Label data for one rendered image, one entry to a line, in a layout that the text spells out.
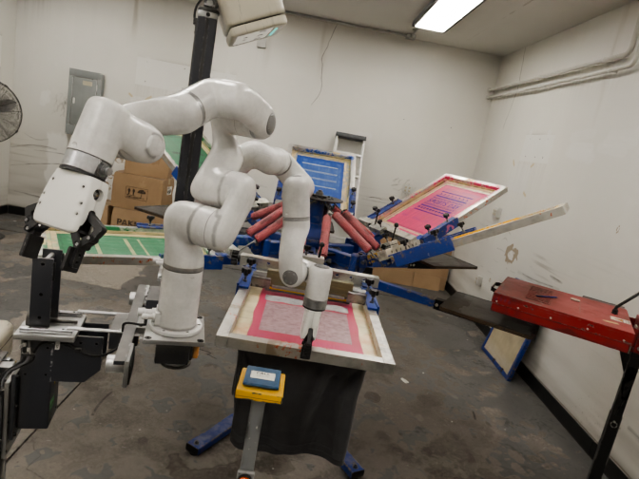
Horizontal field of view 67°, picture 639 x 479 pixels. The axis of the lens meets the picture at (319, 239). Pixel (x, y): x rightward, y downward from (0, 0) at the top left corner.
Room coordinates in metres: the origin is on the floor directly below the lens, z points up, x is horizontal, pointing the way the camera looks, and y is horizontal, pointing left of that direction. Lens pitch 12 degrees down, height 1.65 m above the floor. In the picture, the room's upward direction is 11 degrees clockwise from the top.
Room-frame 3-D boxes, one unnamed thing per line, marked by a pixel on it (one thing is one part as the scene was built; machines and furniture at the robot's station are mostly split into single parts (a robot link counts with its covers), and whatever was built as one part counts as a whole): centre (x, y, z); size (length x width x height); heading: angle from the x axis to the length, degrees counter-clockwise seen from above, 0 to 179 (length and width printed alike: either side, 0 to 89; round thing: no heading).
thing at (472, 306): (2.57, -0.55, 0.91); 1.34 x 0.40 x 0.08; 63
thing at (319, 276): (1.47, 0.01, 1.22); 0.15 x 0.10 x 0.11; 80
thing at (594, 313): (2.23, -1.21, 1.06); 0.61 x 0.46 x 0.12; 63
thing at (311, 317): (1.45, -0.02, 1.09); 0.10 x 0.07 x 0.11; 3
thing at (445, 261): (3.24, -0.51, 0.91); 1.34 x 0.40 x 0.08; 123
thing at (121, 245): (2.38, 0.81, 1.05); 1.08 x 0.61 x 0.23; 123
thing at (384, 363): (1.82, 0.00, 0.97); 0.79 x 0.58 x 0.04; 3
